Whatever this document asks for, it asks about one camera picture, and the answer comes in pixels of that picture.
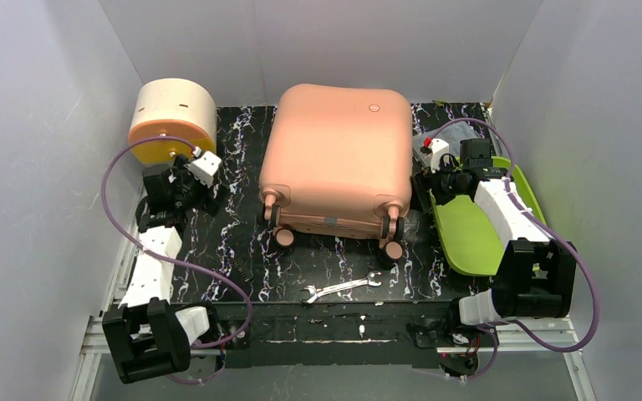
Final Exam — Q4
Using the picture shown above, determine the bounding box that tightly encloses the pink hard-shell suitcase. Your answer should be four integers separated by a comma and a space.
259, 84, 413, 264

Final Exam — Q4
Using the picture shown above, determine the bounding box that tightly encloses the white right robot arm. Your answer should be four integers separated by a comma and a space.
420, 138, 577, 327

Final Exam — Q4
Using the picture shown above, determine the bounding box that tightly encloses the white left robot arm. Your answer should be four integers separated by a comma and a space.
102, 151, 222, 384

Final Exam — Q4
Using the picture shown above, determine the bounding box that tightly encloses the silver open-end wrench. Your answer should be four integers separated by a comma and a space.
301, 271, 382, 304

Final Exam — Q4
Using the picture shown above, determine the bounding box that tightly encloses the clear plastic screw box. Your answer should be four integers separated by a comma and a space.
412, 122, 480, 167

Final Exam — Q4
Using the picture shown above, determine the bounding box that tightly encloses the green plastic tray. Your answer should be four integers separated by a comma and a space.
430, 153, 546, 277

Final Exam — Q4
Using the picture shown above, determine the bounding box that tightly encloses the cream cylindrical drum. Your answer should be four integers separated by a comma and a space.
127, 78, 217, 165

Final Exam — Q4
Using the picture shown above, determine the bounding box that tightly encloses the black spring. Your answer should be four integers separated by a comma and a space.
233, 260, 252, 282

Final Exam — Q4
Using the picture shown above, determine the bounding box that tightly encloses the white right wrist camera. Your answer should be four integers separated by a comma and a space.
420, 137, 450, 173

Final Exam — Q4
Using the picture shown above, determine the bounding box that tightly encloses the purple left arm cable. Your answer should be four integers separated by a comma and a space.
100, 135, 254, 387

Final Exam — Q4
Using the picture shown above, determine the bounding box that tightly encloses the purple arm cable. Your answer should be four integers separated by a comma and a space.
100, 135, 254, 387
409, 117, 601, 383

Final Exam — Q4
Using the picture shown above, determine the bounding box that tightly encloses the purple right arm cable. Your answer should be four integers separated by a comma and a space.
409, 117, 601, 383

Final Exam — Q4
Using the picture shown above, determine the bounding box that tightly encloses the aluminium frame rail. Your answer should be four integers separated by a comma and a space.
69, 221, 228, 401

